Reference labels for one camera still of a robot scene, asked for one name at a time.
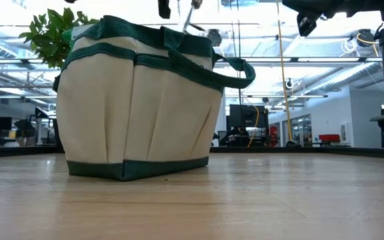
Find wooden handled hand rake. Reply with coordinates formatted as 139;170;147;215
181;0;207;34

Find green spray bottle white nozzle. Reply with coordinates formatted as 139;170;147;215
61;23;95;43

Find beige green gardening bag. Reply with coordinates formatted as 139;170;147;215
52;15;257;182

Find green potted plant black pot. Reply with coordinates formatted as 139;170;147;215
17;7;100;149

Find black workstation screen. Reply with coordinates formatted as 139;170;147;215
228;103;270;148

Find person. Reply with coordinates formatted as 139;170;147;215
219;125;251;148

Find long ceiling light strip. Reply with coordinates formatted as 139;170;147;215
225;94;329;99
0;95;58;99
0;59;45;65
215;57;383;63

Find red upright equipment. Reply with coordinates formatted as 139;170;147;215
269;123;279;148

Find black office equipment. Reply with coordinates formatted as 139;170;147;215
13;106;55;146

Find red box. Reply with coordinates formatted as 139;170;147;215
318;133;341;143

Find black ceiling cord reel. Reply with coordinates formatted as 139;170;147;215
206;29;223;47
356;28;377;48

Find yellow hanging cable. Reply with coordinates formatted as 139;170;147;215
275;0;295;145

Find yellow cable on workstation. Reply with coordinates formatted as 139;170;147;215
247;105;261;148

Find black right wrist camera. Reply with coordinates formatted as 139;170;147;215
296;11;323;38

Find white coiled cable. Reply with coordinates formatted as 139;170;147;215
339;37;359;58

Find black aluminium table frame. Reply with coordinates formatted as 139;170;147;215
0;145;384;159

